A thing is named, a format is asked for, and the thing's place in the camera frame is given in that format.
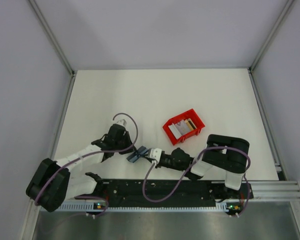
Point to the red plastic bin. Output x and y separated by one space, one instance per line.
174 135

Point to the right aluminium frame post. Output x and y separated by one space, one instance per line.
288 6

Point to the silver patterned credit card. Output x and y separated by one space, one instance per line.
182 127

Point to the grey slotted cable duct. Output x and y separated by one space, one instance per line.
90 206

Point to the aluminium front rail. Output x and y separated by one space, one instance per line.
124 192

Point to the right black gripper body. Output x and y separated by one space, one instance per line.
167 161

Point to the left aluminium frame post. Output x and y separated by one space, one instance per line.
50 36

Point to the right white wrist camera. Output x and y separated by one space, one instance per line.
154 154

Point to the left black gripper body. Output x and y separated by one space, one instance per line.
125 143

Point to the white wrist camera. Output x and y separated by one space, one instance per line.
122 123
154 154

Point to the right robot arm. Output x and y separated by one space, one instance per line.
224 152

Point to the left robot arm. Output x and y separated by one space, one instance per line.
58 180

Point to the blue leather card holder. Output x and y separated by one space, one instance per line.
139 153

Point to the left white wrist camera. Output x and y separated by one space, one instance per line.
122 123

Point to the aluminium frame post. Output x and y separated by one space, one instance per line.
50 36
288 6

